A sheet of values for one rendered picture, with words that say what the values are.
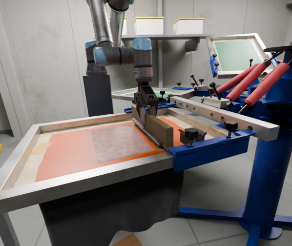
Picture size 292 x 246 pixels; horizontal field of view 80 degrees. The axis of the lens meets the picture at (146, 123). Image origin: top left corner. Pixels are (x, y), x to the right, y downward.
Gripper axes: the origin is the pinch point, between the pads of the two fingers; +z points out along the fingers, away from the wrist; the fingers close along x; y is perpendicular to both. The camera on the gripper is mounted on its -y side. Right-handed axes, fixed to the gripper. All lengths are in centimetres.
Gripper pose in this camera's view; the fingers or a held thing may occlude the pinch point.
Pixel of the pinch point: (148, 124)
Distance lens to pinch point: 77.5
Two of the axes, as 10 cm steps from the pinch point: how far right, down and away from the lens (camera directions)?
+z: 0.6, 9.5, 2.9
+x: -9.3, 1.6, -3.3
